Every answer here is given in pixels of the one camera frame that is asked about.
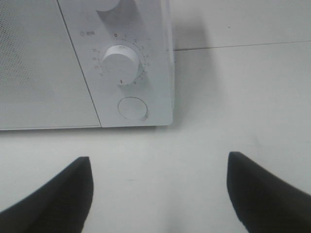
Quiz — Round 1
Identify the white microwave oven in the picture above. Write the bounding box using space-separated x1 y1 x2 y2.
0 0 176 131

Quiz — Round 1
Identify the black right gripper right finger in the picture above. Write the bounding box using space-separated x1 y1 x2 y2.
226 151 311 233

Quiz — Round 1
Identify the white microwave door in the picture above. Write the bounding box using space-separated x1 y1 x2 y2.
0 0 100 130

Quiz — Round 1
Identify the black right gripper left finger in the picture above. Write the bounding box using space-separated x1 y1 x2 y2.
0 157 94 233

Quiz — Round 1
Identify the round white door button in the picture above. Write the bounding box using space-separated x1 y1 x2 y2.
118 97 148 120

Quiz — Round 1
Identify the white microwave knob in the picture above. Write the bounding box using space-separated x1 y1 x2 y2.
100 45 142 85
93 0 120 12

